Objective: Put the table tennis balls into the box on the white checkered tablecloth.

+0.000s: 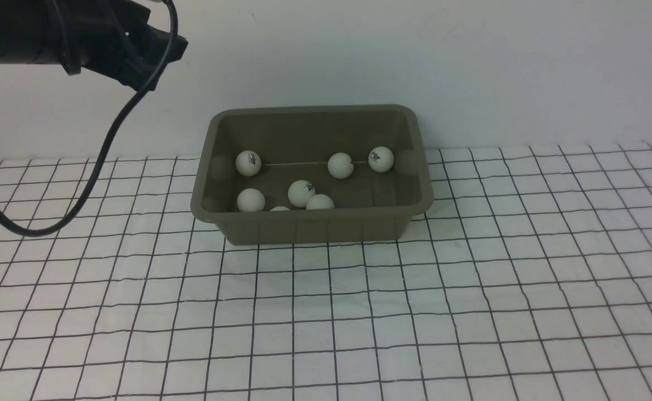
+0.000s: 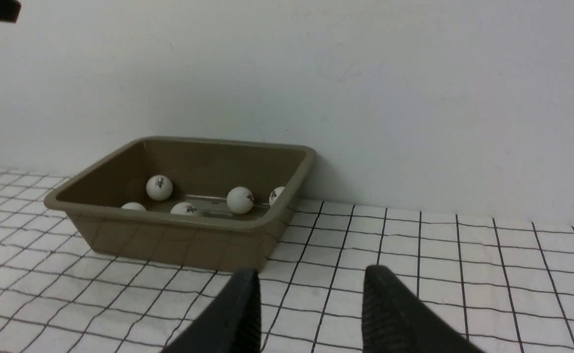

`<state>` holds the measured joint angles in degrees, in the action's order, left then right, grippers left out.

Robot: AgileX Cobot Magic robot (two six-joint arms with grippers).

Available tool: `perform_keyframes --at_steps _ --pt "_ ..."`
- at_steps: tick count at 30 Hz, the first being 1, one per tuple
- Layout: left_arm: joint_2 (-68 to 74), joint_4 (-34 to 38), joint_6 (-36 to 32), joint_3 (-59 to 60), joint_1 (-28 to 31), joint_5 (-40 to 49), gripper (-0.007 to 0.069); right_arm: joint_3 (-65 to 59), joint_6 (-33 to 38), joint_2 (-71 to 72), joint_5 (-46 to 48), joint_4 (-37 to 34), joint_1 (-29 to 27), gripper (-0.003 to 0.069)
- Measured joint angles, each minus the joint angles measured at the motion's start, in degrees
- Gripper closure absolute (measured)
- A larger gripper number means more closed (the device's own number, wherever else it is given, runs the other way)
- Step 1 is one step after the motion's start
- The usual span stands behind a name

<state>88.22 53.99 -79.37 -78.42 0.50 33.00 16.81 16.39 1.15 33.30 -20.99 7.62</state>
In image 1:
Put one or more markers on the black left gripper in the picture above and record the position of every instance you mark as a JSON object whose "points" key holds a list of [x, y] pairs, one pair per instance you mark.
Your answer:
{"points": [[115, 40]]}

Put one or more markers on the white ping-pong ball with logo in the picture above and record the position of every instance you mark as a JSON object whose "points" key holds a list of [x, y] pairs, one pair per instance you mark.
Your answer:
{"points": [[248, 163]]}

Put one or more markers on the white ping-pong ball plain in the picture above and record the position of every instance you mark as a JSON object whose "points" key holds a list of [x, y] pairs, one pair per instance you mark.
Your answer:
{"points": [[320, 201]]}

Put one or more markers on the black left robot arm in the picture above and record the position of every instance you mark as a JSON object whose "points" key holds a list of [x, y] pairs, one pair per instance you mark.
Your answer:
{"points": [[32, 32]]}

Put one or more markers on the olive green plastic bin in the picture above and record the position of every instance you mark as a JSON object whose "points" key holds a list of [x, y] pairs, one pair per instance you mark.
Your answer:
{"points": [[295, 143]]}

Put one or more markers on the white black-grid tablecloth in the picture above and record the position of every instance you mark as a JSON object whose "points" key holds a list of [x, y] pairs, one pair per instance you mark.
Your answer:
{"points": [[530, 278]]}

